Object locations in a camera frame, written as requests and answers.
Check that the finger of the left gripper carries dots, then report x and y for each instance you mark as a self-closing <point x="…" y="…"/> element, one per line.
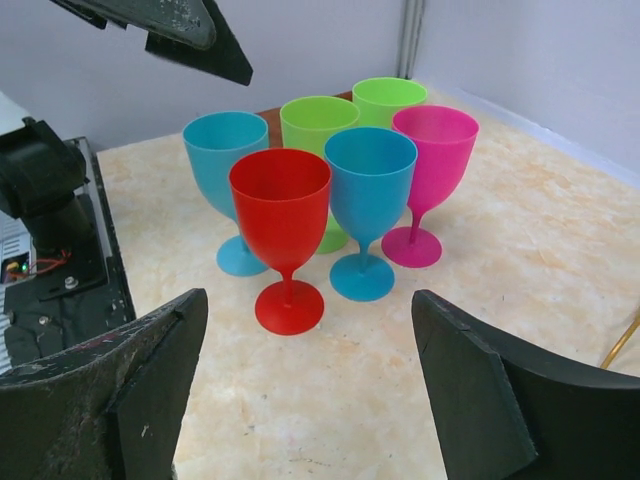
<point x="192" y="33"/>

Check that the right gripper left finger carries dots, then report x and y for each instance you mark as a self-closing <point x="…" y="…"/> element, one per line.
<point x="108" y="408"/>

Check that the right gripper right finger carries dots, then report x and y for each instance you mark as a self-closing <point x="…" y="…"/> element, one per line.
<point x="505" y="408"/>

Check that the blue wine glass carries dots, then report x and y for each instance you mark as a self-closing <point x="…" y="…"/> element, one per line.
<point x="372" y="170"/>
<point x="214" y="143"/>

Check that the green wine glass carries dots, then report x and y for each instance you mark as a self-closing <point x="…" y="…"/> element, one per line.
<point x="308" y="128"/>
<point x="379" y="99"/>

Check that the red wine glass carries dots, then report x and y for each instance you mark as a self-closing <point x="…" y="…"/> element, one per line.
<point x="281" y="197"/>

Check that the pink wine glass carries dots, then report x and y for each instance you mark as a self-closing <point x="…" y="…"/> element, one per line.
<point x="444" y="137"/>

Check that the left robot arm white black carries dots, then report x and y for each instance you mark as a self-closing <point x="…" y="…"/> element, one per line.
<point x="53" y="187"/>

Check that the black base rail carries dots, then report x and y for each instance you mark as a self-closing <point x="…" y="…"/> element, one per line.
<point x="42" y="315"/>

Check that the gold wire glass rack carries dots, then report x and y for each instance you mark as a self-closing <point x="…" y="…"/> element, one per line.
<point x="621" y="342"/>

